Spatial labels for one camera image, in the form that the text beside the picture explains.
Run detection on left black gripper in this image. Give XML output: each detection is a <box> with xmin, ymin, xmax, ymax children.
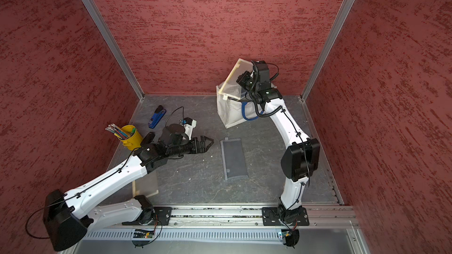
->
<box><xmin>168</xmin><ymin>136</ymin><xmax>214</xmax><ymax>158</ymax></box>

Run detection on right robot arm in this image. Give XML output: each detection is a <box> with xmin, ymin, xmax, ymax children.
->
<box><xmin>237</xmin><ymin>61</ymin><xmax>320</xmax><ymax>226</ymax></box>

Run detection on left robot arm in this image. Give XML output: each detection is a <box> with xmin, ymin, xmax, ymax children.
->
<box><xmin>40</xmin><ymin>118</ymin><xmax>214</xmax><ymax>252</ymax></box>

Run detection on white canvas tote bag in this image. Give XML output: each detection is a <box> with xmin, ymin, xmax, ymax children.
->
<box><xmin>216</xmin><ymin>83</ymin><xmax>259</xmax><ymax>129</ymax></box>

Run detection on yellow pencil cup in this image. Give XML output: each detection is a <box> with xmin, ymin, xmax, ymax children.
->
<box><xmin>120</xmin><ymin>125</ymin><xmax>143</xmax><ymax>151</ymax></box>

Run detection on blue stapler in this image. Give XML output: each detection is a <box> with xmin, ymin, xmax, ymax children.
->
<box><xmin>148</xmin><ymin>105</ymin><xmax>167</xmax><ymax>129</ymax></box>

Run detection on coloured pencils bundle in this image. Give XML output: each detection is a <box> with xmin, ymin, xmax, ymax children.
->
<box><xmin>105</xmin><ymin>123</ymin><xmax>131</xmax><ymax>140</ymax></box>

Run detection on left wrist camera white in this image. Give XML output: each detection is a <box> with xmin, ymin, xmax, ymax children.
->
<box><xmin>183</xmin><ymin>117</ymin><xmax>197</xmax><ymax>140</ymax></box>

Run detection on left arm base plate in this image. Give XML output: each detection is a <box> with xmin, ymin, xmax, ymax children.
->
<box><xmin>122</xmin><ymin>206</ymin><xmax>173</xmax><ymax>226</ymax></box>

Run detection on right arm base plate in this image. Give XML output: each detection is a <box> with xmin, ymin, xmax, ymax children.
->
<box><xmin>261</xmin><ymin>205</ymin><xmax>310</xmax><ymax>226</ymax></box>

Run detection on aluminium front rail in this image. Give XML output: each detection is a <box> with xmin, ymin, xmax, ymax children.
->
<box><xmin>84</xmin><ymin>203</ymin><xmax>370</xmax><ymax>254</ymax></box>

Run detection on right aluminium corner post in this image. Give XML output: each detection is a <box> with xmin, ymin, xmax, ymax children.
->
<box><xmin>301</xmin><ymin>0</ymin><xmax>355</xmax><ymax>103</ymax></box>

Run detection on aluminium corner post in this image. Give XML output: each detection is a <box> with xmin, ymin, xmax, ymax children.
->
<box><xmin>301</xmin><ymin>0</ymin><xmax>355</xmax><ymax>103</ymax></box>
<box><xmin>81</xmin><ymin>0</ymin><xmax>145</xmax><ymax>102</ymax></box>

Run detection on left aluminium corner post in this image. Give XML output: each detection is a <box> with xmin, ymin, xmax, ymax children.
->
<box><xmin>81</xmin><ymin>0</ymin><xmax>145</xmax><ymax>102</ymax></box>

